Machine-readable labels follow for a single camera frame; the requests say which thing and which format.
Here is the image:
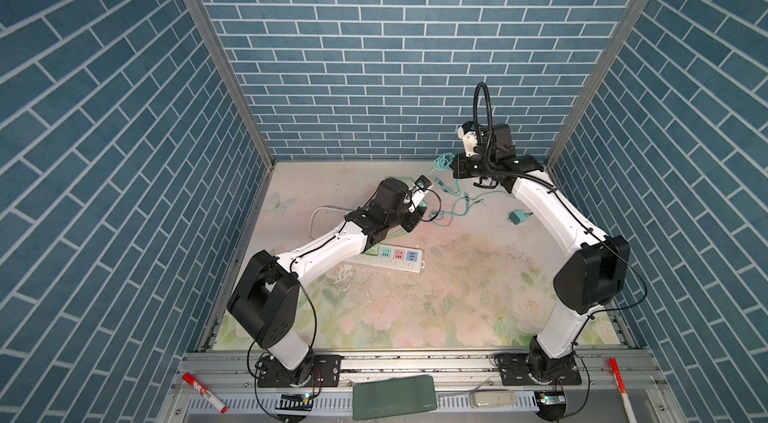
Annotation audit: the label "red white pen right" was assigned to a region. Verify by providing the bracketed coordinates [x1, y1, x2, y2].
[608, 358, 638, 423]

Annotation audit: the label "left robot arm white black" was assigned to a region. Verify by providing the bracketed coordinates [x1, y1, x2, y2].
[227, 176, 432, 371]

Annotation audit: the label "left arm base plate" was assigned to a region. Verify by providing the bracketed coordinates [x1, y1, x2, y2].
[255, 353, 342, 388]

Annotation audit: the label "white power strip coloured sockets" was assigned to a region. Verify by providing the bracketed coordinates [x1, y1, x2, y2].
[308, 205, 427, 275]

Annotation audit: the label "teal charger with cable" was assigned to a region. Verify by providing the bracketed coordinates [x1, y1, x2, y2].
[508, 210, 532, 225]
[429, 153, 485, 227]

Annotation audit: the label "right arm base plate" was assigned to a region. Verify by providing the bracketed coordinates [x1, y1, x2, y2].
[491, 352, 582, 386]

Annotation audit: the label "green rectangular pad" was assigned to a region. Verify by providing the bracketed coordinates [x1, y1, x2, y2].
[352, 375, 438, 421]

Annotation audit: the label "red marker left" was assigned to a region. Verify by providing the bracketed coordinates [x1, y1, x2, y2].
[182, 372, 228, 414]

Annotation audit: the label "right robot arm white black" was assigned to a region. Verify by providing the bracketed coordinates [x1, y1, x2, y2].
[451, 121, 630, 363]

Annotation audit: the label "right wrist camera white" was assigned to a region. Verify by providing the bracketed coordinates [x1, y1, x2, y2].
[457, 121, 479, 158]

